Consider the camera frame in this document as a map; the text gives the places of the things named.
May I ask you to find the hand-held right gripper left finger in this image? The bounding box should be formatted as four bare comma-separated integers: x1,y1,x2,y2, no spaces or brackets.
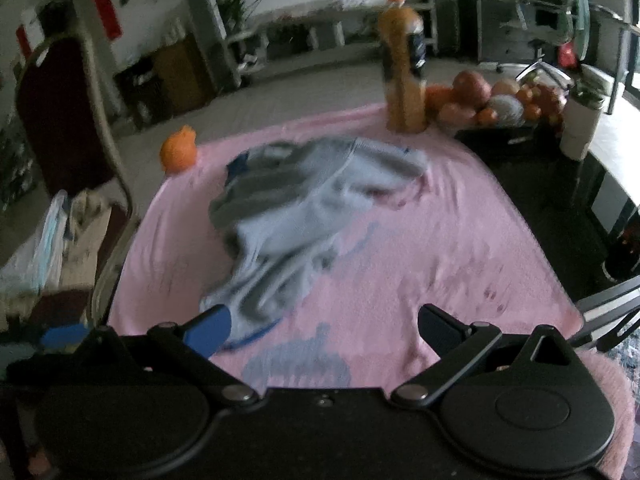
75,304,261,408

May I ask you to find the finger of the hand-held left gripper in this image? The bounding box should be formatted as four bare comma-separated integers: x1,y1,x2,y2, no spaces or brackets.
39,324,93,350

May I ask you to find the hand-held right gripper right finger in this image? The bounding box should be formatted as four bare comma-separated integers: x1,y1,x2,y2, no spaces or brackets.
390,304,576,408

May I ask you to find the light grey knit sweater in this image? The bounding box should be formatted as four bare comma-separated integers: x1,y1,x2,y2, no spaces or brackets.
200,137,431,351

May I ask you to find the pink blanket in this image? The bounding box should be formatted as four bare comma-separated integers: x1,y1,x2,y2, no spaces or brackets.
107,102,636,480

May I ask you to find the white plastic bag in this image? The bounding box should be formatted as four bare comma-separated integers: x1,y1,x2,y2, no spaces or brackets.
0,190,68,296

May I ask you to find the beige cloth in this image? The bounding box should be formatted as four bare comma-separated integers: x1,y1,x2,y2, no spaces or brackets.
62,190,113,286

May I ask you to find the orange plush toy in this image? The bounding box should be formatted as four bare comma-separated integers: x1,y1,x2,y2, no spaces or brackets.
159,125,200,176

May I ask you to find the black fruit tray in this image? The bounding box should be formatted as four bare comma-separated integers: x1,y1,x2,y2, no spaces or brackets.
452,122,561,148

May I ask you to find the dark red chair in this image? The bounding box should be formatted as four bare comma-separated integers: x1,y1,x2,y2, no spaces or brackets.
14,32,141,331

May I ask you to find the pile of fruit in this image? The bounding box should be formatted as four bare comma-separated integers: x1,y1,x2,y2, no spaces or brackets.
425,70,568,128

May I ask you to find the white tumbler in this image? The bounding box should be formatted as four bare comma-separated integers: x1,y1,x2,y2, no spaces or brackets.
559,82,607,162

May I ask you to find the black cabinet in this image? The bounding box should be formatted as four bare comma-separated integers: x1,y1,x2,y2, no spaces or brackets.
114,57,171,128

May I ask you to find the orange juice bottle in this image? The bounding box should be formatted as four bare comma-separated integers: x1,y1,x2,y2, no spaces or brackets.
377,0,428,133

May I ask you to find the brown cabinet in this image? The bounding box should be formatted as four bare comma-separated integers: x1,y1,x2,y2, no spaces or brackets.
152,35,216,108

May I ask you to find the tall grey speaker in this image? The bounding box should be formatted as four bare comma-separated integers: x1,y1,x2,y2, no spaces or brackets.
422,0,451,56
187,0,241,93

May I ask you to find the black subwoofer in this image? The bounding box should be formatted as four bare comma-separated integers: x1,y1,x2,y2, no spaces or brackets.
457,0,483,61

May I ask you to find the grey television stand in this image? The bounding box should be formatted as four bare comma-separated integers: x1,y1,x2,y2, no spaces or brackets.
227,0,436,68

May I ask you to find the green potted plant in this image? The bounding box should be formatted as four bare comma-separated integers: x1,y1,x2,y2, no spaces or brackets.
217,0,251,36

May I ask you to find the standing fan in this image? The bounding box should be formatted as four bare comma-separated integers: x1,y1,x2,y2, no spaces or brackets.
567,0,593,61

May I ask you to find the black metal chair frame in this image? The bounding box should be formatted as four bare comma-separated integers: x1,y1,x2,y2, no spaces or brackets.
575,277,640,351

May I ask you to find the grey metal frame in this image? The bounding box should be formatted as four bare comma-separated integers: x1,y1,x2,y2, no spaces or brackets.
592,2,640,113

